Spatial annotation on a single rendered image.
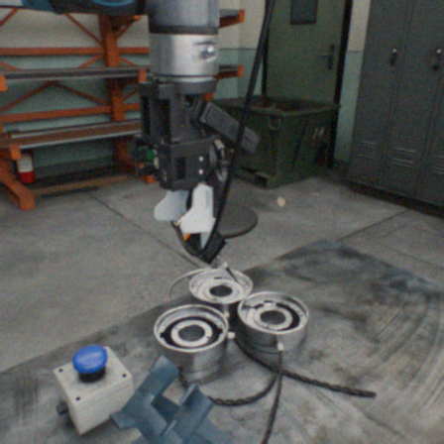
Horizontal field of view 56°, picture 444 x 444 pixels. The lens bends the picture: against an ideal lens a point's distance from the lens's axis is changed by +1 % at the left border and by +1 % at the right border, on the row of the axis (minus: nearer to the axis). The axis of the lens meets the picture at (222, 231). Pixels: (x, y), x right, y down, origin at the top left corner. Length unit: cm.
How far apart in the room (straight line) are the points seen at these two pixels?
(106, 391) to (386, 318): 45
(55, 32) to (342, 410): 410
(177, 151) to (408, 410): 41
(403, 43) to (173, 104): 309
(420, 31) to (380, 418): 307
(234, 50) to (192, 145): 492
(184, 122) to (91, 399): 33
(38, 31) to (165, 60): 387
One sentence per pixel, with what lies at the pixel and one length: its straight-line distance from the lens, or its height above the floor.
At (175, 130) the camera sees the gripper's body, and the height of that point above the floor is 112.
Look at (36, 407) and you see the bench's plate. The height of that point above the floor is 80.
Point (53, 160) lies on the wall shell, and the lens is 442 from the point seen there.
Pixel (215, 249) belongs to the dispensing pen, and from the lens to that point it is 58.
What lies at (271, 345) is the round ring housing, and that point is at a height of 82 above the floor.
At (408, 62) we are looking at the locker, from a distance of 347.
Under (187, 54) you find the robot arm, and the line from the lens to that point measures 46.
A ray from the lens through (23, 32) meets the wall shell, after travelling 429.
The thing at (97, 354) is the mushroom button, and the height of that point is 87.
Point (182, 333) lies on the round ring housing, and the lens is 64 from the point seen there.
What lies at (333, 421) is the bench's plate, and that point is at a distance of 56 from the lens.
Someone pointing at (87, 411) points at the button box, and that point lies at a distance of 54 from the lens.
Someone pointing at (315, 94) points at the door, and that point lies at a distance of 457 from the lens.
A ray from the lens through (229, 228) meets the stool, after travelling 145.
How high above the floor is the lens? 121
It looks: 25 degrees down
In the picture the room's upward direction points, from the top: straight up
